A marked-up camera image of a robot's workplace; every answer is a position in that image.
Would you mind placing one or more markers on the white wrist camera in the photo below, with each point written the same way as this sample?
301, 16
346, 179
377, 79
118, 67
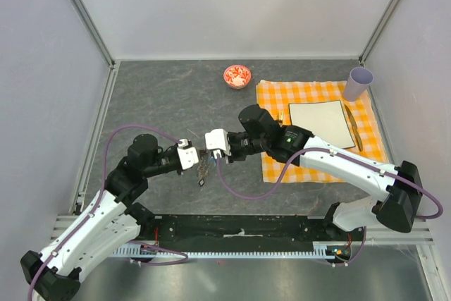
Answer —
187, 154
217, 143

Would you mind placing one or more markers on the lilac plastic cup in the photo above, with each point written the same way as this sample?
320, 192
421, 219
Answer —
358, 81

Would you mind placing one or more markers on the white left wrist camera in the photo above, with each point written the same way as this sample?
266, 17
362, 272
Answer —
187, 154

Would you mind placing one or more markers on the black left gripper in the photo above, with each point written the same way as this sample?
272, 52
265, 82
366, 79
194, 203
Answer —
175, 146

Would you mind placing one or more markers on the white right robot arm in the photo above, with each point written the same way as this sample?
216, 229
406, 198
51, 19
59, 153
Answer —
393, 191

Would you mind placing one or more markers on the gold knife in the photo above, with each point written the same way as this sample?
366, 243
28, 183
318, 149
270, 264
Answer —
354, 128

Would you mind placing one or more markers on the orange checkered cloth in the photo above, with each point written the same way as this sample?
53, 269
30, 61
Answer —
276, 97

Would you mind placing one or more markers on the white cable duct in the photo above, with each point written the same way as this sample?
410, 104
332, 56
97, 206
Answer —
140, 252

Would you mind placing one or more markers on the large keyring with keys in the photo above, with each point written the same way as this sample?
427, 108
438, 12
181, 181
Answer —
203, 166

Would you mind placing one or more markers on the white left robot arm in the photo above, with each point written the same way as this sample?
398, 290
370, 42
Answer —
112, 219

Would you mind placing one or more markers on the white square plate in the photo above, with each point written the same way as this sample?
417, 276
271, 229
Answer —
325, 120

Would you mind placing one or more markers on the red patterned bowl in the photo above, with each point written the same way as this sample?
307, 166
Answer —
237, 76

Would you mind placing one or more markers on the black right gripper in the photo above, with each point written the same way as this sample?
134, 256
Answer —
234, 157

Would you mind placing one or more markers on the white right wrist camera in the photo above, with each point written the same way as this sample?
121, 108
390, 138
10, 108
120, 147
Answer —
217, 143

